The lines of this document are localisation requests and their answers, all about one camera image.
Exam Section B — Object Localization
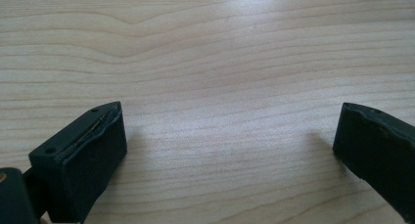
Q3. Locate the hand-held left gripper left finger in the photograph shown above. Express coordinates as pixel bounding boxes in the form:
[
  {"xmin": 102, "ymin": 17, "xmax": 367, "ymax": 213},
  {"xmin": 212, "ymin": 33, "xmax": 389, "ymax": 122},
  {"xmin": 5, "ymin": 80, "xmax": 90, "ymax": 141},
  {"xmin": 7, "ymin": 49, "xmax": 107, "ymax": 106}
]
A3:
[{"xmin": 27, "ymin": 101, "xmax": 128, "ymax": 224}]

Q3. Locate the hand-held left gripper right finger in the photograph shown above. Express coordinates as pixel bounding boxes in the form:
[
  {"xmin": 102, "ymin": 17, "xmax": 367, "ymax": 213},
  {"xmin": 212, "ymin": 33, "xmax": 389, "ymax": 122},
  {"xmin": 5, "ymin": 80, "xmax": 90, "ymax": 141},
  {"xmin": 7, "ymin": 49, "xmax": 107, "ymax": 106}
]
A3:
[{"xmin": 332, "ymin": 102, "xmax": 415, "ymax": 224}]

